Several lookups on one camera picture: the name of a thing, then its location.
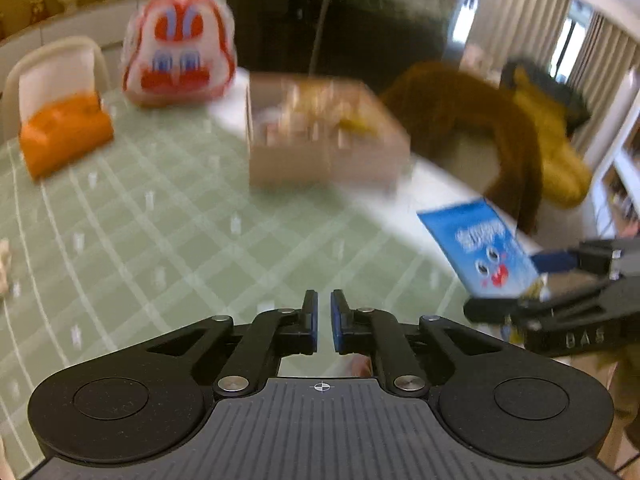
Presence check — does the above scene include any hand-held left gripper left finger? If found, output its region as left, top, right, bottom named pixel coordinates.
left=145, top=289, right=320, bottom=397

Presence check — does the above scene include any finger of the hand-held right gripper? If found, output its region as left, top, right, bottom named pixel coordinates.
left=463, top=276, right=640, bottom=332
left=529, top=239, right=640, bottom=279

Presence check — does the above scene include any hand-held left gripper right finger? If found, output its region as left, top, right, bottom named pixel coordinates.
left=330, top=289, right=504, bottom=397

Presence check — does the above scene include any blue snack packet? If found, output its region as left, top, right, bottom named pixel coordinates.
left=416, top=197, right=550, bottom=307

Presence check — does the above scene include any pink cardboard box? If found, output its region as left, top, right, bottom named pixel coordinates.
left=247, top=74, right=412, bottom=196

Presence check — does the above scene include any white bookshelf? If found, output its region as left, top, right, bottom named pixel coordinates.
left=594, top=147, right=640, bottom=242

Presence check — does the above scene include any yellow plush cloth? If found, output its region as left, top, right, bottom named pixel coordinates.
left=500, top=59, right=594, bottom=209

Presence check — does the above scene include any brown chair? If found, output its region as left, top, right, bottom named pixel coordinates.
left=379, top=60, right=544, bottom=234

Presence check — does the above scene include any beige curtain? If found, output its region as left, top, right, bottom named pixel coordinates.
left=451, top=0, right=640, bottom=92

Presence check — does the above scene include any glass fish tank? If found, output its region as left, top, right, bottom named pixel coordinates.
left=320, top=0, right=454, bottom=77

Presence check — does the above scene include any black appliance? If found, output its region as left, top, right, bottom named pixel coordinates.
left=287, top=0, right=332, bottom=62

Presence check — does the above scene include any rabbit face bag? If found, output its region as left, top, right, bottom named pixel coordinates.
left=122, top=0, right=237, bottom=108

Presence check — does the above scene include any orange tissue box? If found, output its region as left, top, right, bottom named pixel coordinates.
left=20, top=92, right=115, bottom=179

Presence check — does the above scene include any white chair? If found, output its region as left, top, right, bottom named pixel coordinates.
left=2, top=35, right=111, bottom=142

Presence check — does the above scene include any white tissue paper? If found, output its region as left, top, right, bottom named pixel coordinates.
left=19, top=52, right=96, bottom=121

